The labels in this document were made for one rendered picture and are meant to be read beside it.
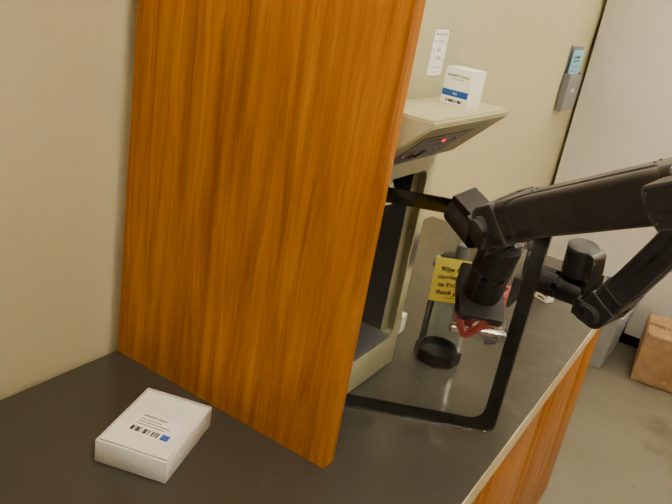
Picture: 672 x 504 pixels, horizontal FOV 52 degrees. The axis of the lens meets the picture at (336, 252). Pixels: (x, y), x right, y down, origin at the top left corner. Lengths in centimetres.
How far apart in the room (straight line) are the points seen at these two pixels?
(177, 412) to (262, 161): 43
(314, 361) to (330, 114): 38
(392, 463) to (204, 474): 31
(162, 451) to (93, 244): 42
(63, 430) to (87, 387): 12
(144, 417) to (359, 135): 56
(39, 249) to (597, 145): 335
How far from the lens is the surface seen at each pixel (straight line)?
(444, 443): 130
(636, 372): 398
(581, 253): 134
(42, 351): 135
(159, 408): 119
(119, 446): 112
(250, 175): 108
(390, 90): 93
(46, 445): 119
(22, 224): 121
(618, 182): 69
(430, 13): 117
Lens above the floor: 167
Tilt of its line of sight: 21 degrees down
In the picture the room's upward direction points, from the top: 10 degrees clockwise
